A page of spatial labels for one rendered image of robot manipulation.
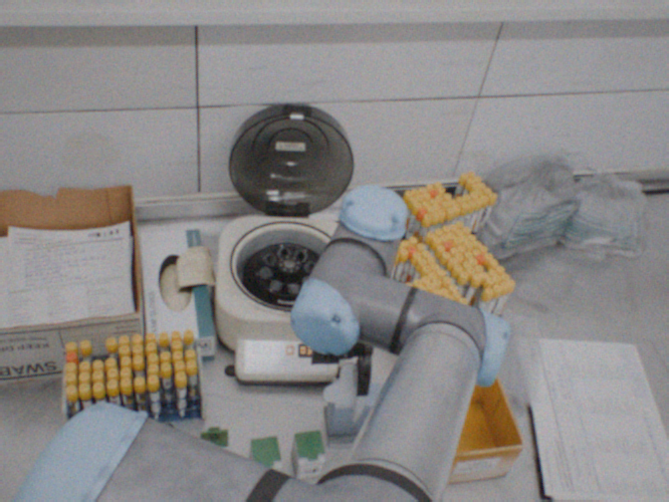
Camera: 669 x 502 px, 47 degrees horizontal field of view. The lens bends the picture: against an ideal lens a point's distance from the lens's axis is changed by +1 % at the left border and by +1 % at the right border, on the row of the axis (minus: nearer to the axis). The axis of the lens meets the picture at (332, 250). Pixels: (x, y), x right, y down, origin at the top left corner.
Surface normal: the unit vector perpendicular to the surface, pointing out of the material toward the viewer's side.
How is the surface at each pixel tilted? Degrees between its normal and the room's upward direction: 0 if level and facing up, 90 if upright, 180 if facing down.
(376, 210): 0
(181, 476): 13
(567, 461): 1
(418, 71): 90
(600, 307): 0
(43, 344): 90
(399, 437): 27
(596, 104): 90
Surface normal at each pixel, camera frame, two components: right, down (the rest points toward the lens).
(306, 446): 0.12, -0.67
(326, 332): -0.37, 0.66
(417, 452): 0.50, -0.76
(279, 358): 0.13, -0.29
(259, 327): 0.06, 0.74
